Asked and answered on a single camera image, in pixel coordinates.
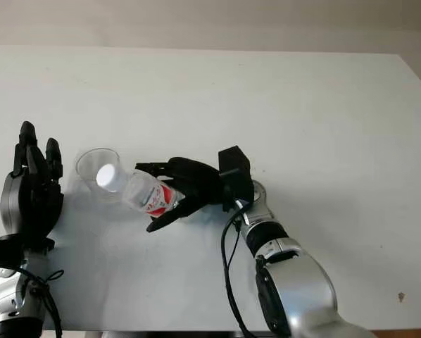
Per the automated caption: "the clear water bottle red label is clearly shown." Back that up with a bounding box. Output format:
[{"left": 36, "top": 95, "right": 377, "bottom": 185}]
[{"left": 96, "top": 163, "right": 183, "bottom": 216}]

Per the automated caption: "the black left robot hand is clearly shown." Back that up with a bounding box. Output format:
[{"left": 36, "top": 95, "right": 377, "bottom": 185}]
[{"left": 0, "top": 121, "right": 64, "bottom": 251}]

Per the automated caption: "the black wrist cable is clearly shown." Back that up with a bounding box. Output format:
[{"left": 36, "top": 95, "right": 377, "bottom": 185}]
[
  {"left": 221, "top": 200, "right": 257, "bottom": 338},
  {"left": 13, "top": 265, "right": 64, "bottom": 338}
]

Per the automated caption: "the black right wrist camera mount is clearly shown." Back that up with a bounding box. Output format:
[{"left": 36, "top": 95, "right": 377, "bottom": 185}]
[{"left": 218, "top": 144, "right": 254, "bottom": 204}]

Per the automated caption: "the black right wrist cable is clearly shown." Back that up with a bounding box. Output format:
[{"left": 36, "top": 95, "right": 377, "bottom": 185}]
[{"left": 221, "top": 200, "right": 257, "bottom": 338}]

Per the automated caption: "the clear glass cup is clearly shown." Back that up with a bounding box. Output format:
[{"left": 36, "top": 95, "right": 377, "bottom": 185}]
[{"left": 75, "top": 147, "right": 129, "bottom": 205}]

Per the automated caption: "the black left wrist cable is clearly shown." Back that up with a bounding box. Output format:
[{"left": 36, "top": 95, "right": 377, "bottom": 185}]
[{"left": 13, "top": 265, "right": 64, "bottom": 338}]

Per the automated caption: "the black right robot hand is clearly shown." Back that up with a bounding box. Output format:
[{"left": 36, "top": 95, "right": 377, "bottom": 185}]
[{"left": 135, "top": 156, "right": 232, "bottom": 233}]

